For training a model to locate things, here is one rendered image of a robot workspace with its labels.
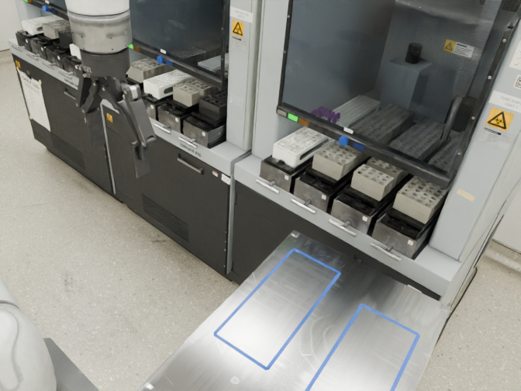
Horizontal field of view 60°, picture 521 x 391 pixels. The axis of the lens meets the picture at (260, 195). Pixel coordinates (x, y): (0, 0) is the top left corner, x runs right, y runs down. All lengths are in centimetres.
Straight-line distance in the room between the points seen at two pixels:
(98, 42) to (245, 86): 96
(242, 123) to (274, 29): 40
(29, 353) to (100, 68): 52
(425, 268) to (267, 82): 78
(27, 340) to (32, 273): 149
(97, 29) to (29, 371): 61
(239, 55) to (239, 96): 15
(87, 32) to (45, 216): 205
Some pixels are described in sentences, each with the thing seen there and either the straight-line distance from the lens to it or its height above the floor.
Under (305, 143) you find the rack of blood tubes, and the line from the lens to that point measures 161.
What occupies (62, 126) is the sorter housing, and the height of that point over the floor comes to 36.
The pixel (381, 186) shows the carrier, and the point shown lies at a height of 87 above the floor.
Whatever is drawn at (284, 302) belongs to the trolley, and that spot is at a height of 82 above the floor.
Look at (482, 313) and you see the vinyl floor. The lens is 245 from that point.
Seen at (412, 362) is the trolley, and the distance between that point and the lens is 108.
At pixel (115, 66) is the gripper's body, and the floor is 138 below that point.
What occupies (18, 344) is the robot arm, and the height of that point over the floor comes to 95.
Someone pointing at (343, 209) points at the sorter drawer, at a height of 79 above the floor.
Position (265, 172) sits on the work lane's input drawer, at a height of 77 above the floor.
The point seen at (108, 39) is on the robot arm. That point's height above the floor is 143.
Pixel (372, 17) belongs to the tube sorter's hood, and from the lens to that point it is 129.
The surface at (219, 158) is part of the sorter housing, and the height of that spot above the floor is 72.
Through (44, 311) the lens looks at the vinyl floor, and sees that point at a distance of 224.
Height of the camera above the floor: 166
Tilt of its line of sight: 37 degrees down
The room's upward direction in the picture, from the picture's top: 5 degrees clockwise
